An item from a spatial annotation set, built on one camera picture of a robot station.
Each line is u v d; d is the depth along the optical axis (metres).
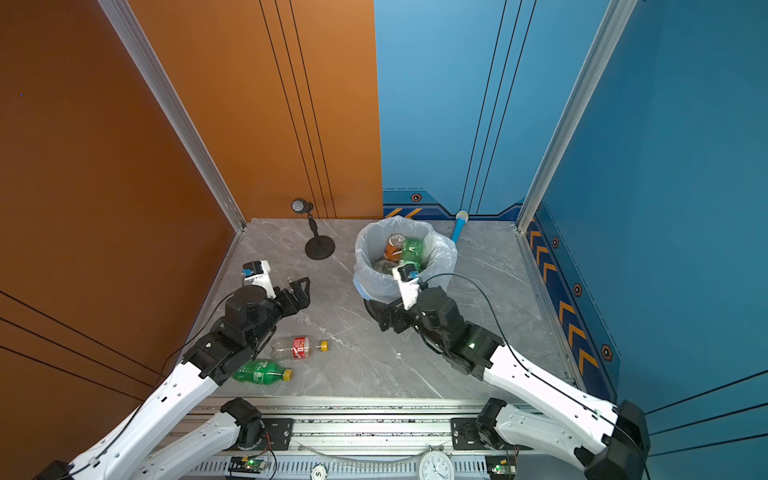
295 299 0.67
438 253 0.78
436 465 0.67
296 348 0.83
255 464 0.70
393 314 0.61
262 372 0.78
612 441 0.39
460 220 1.19
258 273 0.63
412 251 0.81
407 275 0.58
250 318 0.55
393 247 0.87
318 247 1.11
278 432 0.74
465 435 0.72
